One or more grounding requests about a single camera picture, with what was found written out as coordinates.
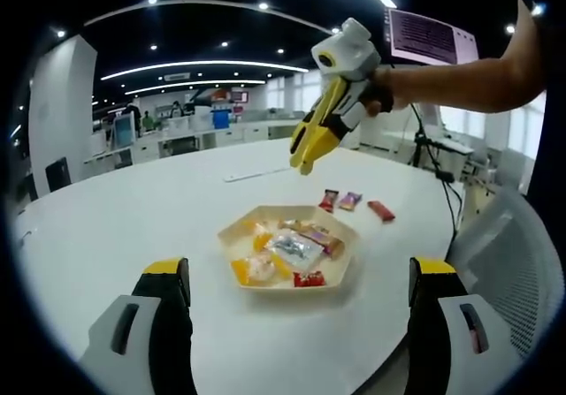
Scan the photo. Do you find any person's right hand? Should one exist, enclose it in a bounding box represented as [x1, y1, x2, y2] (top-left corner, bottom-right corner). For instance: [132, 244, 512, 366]
[364, 65, 415, 118]

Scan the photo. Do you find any computer monitor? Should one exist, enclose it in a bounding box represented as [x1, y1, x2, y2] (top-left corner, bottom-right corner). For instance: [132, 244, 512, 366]
[383, 8, 481, 65]

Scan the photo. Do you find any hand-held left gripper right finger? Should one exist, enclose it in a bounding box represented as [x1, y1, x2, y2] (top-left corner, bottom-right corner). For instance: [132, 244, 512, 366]
[409, 255, 509, 395]

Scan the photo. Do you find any white office desk row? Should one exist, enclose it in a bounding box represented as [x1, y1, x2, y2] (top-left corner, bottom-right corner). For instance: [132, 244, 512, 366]
[83, 118, 310, 178]

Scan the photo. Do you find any long red snack bar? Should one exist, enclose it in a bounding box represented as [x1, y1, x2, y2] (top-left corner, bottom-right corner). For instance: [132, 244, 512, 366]
[366, 200, 396, 223]

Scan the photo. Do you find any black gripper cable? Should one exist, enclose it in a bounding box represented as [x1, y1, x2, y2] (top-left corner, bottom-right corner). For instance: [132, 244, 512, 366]
[409, 103, 464, 241]

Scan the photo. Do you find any light blue display panel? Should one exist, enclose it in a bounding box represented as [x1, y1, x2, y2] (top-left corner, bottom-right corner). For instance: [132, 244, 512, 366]
[112, 114, 136, 148]

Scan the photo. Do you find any cream hexagonal container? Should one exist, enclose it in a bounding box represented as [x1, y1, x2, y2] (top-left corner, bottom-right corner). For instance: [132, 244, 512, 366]
[216, 203, 360, 294]

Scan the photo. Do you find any pink snack packet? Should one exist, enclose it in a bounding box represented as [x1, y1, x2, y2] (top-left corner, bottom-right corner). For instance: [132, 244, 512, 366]
[338, 191, 363, 213]

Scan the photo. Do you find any small red snack packet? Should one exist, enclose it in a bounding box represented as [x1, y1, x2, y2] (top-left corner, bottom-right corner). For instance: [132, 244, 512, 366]
[318, 189, 340, 213]

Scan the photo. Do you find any white square pillar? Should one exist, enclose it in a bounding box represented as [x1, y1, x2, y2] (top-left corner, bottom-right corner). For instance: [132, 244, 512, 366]
[28, 34, 98, 200]

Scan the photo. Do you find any person's dark shirt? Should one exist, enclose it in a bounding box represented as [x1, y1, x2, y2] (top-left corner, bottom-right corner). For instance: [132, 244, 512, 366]
[528, 89, 559, 197]

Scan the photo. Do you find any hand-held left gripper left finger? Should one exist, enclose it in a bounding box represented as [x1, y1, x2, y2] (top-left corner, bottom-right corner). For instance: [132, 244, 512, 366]
[79, 256, 198, 395]

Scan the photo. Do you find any black office chair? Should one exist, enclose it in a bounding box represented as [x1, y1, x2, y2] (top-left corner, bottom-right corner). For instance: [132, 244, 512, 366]
[45, 156, 72, 193]

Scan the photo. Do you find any grey mesh office chair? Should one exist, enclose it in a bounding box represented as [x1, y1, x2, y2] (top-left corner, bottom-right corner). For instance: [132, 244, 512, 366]
[446, 186, 566, 361]

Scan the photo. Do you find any black monitor stand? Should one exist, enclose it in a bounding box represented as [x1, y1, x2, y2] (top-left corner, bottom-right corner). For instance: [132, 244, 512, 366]
[409, 123, 456, 184]

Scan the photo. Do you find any pile of snack packets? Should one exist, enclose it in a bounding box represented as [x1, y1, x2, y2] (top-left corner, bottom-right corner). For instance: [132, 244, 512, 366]
[230, 217, 346, 289]

